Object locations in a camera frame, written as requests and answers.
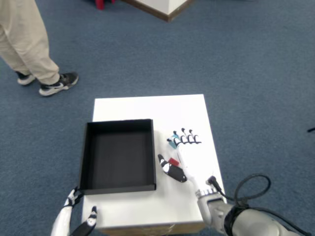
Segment wooden table base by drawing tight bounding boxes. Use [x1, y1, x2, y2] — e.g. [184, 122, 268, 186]
[97, 222, 206, 236]

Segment beige trousers of person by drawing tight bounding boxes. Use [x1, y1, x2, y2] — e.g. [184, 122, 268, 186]
[0, 0, 61, 86]

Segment blue cube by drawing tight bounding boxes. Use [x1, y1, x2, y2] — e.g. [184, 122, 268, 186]
[168, 134, 179, 149]

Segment black white sneaker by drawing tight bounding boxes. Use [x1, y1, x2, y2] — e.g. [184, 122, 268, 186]
[15, 71, 36, 86]
[38, 71, 79, 96]

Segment red plastic object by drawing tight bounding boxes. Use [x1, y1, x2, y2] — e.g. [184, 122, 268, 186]
[95, 0, 115, 10]

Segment white pillar brown baseboard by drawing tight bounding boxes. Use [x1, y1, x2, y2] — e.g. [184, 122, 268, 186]
[120, 0, 196, 23]

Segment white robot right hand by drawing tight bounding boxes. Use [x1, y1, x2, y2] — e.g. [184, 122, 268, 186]
[157, 127, 220, 195]

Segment black box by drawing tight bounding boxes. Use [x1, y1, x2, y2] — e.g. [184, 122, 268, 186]
[78, 118, 157, 195]

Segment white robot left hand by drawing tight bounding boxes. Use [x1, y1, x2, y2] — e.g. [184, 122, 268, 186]
[50, 186, 98, 236]

